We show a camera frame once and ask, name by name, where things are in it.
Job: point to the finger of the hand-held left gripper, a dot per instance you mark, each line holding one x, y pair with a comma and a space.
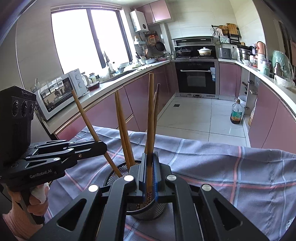
69, 157
87, 145

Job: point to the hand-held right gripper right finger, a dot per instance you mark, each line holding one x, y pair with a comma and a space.
155, 185

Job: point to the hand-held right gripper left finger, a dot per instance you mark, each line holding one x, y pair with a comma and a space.
140, 185

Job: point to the black mesh utensil holder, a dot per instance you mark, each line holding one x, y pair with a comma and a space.
143, 213

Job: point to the brown wooden chopstick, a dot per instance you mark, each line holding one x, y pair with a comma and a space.
150, 104
83, 113

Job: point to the person's left forearm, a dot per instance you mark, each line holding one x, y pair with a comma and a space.
13, 229

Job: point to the person's left hand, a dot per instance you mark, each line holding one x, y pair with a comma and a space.
38, 197

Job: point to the white microwave oven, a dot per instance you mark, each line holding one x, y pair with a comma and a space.
60, 92

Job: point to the red lidded container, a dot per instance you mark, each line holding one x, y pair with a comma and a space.
93, 87

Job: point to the grey plaid cloth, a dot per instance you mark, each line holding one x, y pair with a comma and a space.
219, 166

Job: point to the pink kitchen base cabinets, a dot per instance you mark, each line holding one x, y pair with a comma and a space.
266, 120
138, 97

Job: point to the kitchen sink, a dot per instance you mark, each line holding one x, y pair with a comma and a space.
120, 75

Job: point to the large kitchen window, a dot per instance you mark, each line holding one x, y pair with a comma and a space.
76, 39

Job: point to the cooking oil bottle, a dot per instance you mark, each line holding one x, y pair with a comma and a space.
236, 113

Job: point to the black built-in oven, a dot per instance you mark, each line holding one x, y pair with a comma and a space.
195, 78

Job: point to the white plastic bucket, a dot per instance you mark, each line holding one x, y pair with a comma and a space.
243, 102

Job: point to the hanging black frying pan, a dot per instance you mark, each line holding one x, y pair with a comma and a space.
160, 46

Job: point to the black cooking pot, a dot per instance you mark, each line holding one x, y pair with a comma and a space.
183, 51

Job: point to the white casserole pot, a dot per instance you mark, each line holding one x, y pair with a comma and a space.
204, 51

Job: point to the built-in stove with hood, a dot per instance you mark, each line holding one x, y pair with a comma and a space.
194, 42

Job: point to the silver box appliance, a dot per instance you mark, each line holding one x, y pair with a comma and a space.
224, 53

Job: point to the stainless steel stockpot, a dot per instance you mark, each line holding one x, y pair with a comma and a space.
245, 55

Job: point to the green fan in plastic cover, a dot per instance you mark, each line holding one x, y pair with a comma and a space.
281, 61

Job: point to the white wall water heater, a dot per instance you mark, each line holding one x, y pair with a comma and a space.
138, 20

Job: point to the pink wall cabinet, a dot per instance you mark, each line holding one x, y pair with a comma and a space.
157, 10

